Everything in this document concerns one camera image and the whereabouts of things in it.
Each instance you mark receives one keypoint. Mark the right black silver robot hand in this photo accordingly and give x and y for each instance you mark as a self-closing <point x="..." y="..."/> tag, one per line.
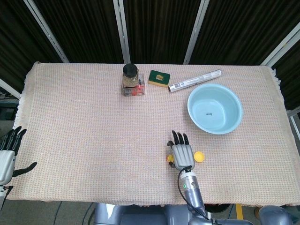
<point x="184" y="155"/>

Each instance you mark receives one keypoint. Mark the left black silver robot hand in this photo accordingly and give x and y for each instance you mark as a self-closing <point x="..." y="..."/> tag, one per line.
<point x="5" y="164"/>

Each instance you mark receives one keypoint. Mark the small yellow duck toy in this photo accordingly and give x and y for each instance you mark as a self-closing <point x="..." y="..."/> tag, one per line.
<point x="169" y="159"/>

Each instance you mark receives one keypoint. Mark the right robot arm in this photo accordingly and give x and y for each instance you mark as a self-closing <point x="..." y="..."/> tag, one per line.
<point x="193" y="192"/>

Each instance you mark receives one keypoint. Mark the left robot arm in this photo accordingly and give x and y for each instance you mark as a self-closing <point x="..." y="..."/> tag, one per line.
<point x="2" y="194"/>

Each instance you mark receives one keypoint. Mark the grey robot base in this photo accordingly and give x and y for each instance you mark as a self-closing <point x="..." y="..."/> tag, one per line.
<point x="140" y="214"/>

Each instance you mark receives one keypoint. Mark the yellow round plastic disc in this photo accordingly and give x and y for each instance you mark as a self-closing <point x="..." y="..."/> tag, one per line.
<point x="199" y="157"/>

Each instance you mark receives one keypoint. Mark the light blue plastic basin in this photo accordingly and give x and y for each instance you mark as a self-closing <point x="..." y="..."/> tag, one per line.
<point x="214" y="110"/>

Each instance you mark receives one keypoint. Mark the black round stool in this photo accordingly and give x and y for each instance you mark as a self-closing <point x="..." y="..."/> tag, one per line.
<point x="220" y="207"/>

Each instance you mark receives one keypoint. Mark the silver foil roll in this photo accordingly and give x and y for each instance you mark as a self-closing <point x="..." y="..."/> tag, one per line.
<point x="194" y="80"/>

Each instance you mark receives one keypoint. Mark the glass jar with black lid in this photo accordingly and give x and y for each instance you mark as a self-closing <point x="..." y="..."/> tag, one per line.
<point x="138" y="90"/>
<point x="130" y="75"/>

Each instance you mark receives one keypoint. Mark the green yellow sponge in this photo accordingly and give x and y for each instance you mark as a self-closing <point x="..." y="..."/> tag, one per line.
<point x="159" y="78"/>

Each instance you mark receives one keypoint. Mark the brown shoe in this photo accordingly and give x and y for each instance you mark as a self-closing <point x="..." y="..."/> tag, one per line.
<point x="257" y="212"/>

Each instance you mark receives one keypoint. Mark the pink woven tablecloth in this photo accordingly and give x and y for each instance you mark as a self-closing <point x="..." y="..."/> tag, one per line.
<point x="93" y="131"/>

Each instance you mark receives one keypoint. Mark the black curtain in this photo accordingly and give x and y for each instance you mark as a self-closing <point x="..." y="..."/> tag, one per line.
<point x="82" y="28"/>

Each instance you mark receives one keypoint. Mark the white metal post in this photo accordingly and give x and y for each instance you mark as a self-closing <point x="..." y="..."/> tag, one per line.
<point x="281" y="44"/>
<point x="47" y="32"/>
<point x="195" y="32"/>
<point x="9" y="87"/>
<point x="122" y="30"/>

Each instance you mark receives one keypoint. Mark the white metal frame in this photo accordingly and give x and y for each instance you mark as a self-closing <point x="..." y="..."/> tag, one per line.
<point x="294" y="119"/>

